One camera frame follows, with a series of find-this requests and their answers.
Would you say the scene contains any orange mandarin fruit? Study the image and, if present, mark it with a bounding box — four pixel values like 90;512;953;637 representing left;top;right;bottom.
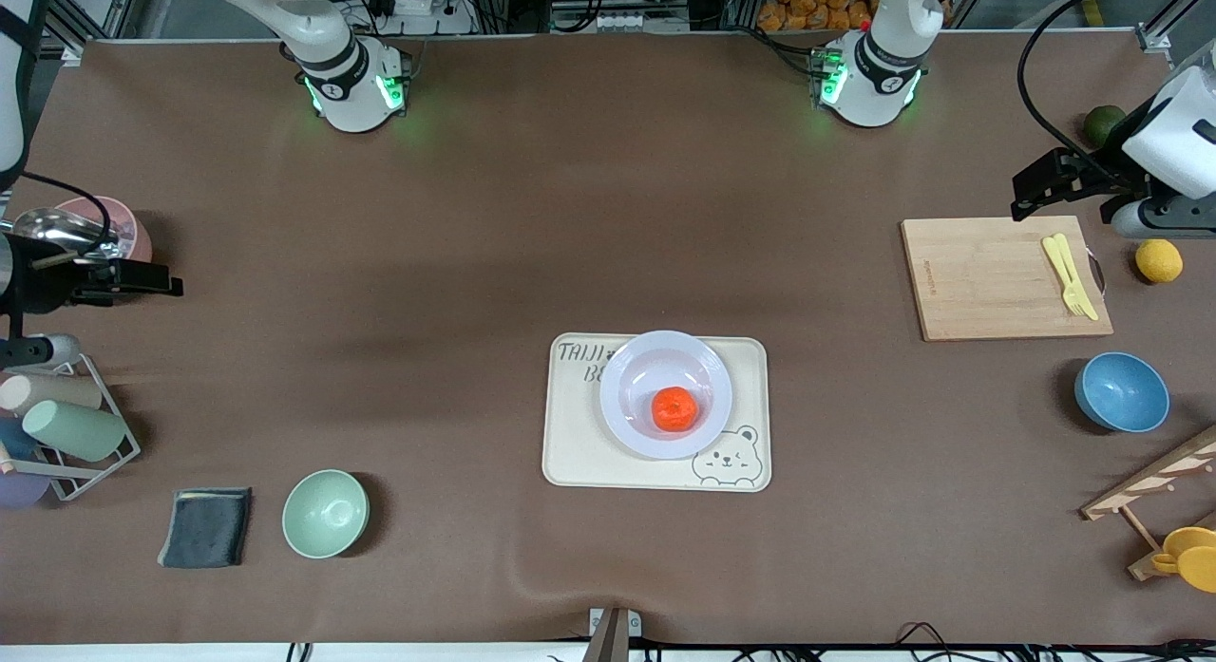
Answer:
652;388;701;432

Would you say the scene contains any white round plate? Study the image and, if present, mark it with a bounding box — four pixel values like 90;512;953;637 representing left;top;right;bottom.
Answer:
599;331;733;461

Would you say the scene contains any pink bowl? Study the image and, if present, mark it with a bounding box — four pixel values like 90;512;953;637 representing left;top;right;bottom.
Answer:
52;196;153;266

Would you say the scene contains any shiny metal scoop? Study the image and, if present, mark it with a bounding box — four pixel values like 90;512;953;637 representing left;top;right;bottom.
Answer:
11;208;123;256

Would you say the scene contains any dark green round fruit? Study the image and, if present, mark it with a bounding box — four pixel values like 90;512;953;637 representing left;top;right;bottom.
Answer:
1084;104;1128;150

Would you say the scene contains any yellow plastic fork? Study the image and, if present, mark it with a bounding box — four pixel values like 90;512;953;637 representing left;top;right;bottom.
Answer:
1042;236;1084;316

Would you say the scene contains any yellow plastic fork and knife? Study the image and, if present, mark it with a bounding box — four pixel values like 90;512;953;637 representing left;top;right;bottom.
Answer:
1054;233;1100;322

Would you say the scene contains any wooden cutting board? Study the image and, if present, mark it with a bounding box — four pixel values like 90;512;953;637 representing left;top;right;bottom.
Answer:
901;216;1114;343

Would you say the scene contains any yellow lemon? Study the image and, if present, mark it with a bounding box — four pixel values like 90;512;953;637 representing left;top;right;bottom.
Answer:
1135;236;1185;284

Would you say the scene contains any beige cup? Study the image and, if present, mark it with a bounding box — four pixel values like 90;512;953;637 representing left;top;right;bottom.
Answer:
0;373;103;414

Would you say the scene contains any pale green cup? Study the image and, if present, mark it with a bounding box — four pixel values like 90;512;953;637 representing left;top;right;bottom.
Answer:
22;400;128;463

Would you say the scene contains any blue cup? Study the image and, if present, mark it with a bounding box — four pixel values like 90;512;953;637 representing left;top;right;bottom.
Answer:
0;417;39;462

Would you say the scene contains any blue bowl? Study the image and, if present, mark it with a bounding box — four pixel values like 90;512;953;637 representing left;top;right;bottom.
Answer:
1074;351;1170;434

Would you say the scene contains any purple cup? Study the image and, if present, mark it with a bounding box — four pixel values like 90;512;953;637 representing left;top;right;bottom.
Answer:
0;472;50;509

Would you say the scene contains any folded dark grey cloth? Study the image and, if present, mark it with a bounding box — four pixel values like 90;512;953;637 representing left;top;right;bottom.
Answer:
158;487;253;570

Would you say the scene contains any bag of orange fruit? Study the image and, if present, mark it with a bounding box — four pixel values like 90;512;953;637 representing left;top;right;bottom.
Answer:
757;0;880;33

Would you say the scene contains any light green bowl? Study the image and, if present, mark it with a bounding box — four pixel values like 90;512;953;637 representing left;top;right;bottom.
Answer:
282;469;370;559

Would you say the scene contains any wooden peg rack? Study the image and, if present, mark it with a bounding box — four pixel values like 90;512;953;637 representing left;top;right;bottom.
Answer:
1080;425;1216;582

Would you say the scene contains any yellow cup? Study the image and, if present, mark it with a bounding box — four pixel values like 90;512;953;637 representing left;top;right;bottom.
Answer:
1151;526;1216;575
1176;545;1216;594

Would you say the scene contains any white power strip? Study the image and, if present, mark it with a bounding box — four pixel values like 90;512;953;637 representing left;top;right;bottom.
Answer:
366;0;476;34

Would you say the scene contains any cream tray with bear print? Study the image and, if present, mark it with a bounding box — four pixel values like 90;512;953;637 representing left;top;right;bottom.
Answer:
541;333;772;493

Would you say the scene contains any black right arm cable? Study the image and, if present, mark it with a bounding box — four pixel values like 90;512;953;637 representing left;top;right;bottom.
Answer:
17;171;117;256

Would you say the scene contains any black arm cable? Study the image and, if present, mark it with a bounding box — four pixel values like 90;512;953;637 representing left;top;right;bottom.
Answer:
1016;0;1171;183
17;171;117;256

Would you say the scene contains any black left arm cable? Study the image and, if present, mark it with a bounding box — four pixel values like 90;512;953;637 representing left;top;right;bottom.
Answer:
1016;0;1171;183

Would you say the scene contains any grey wire cup rack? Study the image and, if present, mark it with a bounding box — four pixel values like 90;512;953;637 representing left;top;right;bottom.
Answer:
0;353;142;502

